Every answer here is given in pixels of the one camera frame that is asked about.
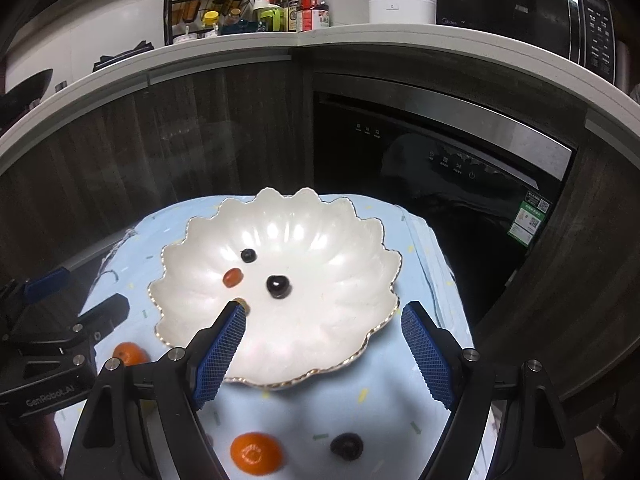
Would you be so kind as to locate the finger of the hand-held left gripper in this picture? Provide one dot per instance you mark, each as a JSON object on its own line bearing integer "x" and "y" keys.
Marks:
{"x": 47, "y": 280}
{"x": 102, "y": 312}

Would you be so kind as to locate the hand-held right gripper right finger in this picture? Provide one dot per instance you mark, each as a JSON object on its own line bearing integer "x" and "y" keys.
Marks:
{"x": 425, "y": 355}

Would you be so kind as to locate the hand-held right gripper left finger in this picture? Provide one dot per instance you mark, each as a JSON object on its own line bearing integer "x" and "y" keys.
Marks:
{"x": 222, "y": 355}

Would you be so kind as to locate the orange tangerine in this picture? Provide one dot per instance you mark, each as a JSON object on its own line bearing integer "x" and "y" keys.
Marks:
{"x": 256, "y": 452}
{"x": 129, "y": 354}

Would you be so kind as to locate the small brown round fruit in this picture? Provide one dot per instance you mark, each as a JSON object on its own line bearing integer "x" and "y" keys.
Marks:
{"x": 241, "y": 302}

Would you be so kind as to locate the small red jujube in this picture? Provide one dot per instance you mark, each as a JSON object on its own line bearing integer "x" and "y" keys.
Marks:
{"x": 232, "y": 277}

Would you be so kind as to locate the dark purple plum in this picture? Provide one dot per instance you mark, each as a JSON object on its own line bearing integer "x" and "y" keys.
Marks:
{"x": 346, "y": 446}
{"x": 277, "y": 286}

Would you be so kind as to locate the small dark blue berry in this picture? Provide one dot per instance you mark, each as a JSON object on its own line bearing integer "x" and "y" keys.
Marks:
{"x": 248, "y": 255}

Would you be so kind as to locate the white scalloped ceramic bowl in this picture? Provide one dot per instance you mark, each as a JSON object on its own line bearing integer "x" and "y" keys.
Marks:
{"x": 310, "y": 270}

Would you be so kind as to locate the person's left hand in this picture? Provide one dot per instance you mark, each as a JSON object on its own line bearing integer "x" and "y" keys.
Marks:
{"x": 35, "y": 445}

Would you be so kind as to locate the light blue patterned cloth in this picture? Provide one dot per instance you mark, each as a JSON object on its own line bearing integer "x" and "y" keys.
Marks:
{"x": 320, "y": 410}

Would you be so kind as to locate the black built-in dishwasher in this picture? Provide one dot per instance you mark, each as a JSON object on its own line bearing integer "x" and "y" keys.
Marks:
{"x": 435, "y": 180}

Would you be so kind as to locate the black wok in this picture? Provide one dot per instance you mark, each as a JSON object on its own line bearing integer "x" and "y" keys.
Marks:
{"x": 25, "y": 95}

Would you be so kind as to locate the dark wood base cabinet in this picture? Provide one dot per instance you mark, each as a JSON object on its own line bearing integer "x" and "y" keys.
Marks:
{"x": 600, "y": 260}
{"x": 175, "y": 135}

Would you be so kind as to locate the black stove burner grate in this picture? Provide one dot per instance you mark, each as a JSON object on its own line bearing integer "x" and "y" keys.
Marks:
{"x": 122, "y": 56}

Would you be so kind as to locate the yellow cap oil bottle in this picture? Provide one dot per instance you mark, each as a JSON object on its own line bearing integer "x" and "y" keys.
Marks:
{"x": 212, "y": 17}

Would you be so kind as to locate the dark teal pot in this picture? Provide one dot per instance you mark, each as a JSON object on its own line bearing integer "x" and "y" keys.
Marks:
{"x": 245, "y": 26}

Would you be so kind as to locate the white kitchen counter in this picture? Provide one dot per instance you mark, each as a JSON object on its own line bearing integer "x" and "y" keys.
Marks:
{"x": 350, "y": 35}

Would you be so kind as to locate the green plastic cup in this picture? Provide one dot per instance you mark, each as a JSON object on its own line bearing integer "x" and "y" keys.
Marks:
{"x": 272, "y": 19}

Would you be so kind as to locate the dark sauce bottle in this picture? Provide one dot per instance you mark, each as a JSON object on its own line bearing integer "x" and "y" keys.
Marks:
{"x": 292, "y": 12}

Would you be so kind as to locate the white rice cooker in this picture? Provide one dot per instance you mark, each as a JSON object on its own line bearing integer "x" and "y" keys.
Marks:
{"x": 402, "y": 6}

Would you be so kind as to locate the black microwave oven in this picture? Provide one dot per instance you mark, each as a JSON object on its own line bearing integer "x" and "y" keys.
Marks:
{"x": 510, "y": 5}

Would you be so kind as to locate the red liquid bottle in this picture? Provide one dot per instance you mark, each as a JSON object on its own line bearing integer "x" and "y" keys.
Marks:
{"x": 312, "y": 2}

